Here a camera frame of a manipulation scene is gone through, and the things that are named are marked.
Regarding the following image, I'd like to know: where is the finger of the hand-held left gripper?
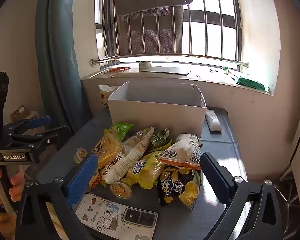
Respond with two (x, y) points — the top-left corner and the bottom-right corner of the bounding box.
(12, 126), (73, 161)
(2, 116), (52, 136)

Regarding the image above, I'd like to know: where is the teal curtain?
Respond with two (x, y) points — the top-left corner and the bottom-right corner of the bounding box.
(35, 0), (94, 130)

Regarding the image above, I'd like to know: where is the white cardboard box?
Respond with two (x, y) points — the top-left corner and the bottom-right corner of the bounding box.
(107, 80), (207, 137)

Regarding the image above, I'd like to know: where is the black and yellow chip packet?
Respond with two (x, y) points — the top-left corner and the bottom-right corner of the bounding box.
(157, 166), (202, 210)

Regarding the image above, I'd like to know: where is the person's left hand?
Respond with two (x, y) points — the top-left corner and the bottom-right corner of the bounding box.
(0, 166), (25, 205)

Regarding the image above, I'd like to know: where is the grey flat board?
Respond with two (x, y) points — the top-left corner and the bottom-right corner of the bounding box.
(141, 66), (192, 75)

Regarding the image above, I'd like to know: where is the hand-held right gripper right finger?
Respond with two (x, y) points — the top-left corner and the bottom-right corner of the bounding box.
(199, 151), (289, 240)

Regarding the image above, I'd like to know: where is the small jelly cup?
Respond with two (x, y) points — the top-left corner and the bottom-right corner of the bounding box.
(110, 182), (133, 199)
(74, 147), (88, 164)

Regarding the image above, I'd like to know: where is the orange wall plug strip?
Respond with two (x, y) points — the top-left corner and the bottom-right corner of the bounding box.
(104, 66), (132, 73)

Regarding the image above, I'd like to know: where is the long white snack packet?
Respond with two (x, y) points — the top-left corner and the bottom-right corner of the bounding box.
(101, 127), (156, 183)

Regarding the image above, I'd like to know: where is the small dark green packet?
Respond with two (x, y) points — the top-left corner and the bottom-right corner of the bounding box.
(150, 128), (170, 152)

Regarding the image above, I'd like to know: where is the grey hanging blanket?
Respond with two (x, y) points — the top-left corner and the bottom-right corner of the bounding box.
(111, 0), (193, 55)

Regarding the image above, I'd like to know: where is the metal window grille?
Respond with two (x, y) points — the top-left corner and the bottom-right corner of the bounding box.
(100, 0), (242, 58)

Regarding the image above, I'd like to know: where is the white remote control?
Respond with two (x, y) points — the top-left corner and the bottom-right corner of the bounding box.
(205, 109), (223, 132)

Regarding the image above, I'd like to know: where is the person's left forearm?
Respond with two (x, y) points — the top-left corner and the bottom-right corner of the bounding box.
(0, 204), (17, 240)

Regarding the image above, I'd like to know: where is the phone with cartoon case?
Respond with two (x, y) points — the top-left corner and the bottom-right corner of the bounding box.
(75, 192), (158, 240)

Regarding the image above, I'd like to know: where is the white barcode snack packet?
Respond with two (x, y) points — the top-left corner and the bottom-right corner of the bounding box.
(157, 133), (203, 170)

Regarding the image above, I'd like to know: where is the yellow-green snack packet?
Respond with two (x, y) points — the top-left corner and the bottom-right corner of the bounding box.
(126, 152), (165, 190)

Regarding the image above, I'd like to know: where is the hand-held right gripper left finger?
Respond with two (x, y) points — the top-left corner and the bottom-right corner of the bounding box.
(15, 152), (99, 240)

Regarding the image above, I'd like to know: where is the green seaweed packet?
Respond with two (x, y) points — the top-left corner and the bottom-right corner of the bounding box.
(104, 123), (134, 142)

